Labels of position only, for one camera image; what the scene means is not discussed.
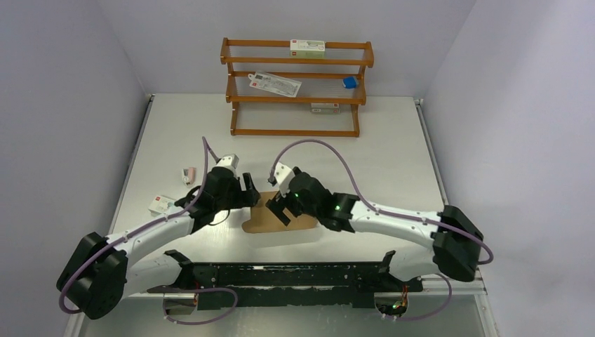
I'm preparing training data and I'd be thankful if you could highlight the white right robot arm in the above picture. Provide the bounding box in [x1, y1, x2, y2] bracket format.
[266, 166, 483, 291]

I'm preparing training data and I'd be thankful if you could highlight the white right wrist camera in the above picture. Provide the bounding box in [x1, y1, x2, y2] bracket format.
[267, 162, 295, 197]

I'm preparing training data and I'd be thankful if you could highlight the green white box top shelf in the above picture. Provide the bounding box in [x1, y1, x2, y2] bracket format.
[289, 39, 326, 59]

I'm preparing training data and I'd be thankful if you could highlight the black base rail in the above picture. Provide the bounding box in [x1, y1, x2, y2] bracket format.
[148, 262, 423, 308]

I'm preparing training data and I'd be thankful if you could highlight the small box lower shelf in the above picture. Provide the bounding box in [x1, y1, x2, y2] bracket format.
[310, 103, 340, 114]

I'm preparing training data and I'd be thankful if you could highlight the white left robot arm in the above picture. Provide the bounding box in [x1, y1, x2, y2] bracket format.
[56, 167, 260, 319]

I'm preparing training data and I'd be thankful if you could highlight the small blue object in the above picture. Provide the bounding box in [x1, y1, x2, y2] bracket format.
[342, 76, 359, 89]

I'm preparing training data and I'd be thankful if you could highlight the white flat package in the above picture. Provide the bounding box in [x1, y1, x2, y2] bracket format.
[248, 72, 302, 98]

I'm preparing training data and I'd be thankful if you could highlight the brown cardboard box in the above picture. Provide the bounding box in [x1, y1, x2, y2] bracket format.
[241, 191, 318, 234]

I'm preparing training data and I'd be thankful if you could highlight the small pink white object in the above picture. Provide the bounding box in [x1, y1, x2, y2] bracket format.
[182, 167, 196, 186]

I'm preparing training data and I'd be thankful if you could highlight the orange wooden shelf rack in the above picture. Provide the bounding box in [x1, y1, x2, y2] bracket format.
[220, 37, 375, 138]

